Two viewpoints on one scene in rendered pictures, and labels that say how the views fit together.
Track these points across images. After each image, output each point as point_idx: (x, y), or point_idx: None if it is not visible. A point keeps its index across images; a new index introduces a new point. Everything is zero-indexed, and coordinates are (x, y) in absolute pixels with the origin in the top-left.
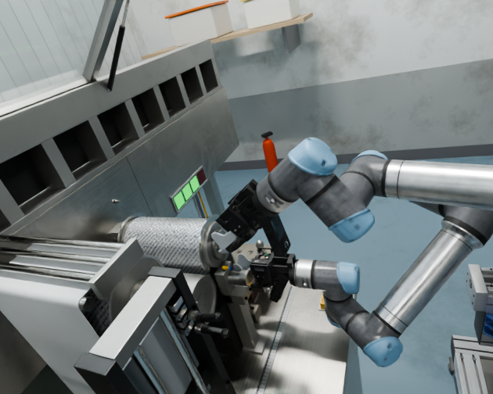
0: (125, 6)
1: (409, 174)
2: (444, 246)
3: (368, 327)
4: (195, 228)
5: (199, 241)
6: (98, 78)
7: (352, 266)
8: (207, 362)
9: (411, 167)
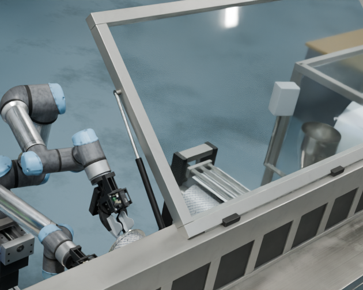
0: (132, 136)
1: (41, 138)
2: (6, 189)
3: (63, 232)
4: (139, 237)
5: (142, 231)
6: (172, 244)
7: (48, 225)
8: None
9: (37, 137)
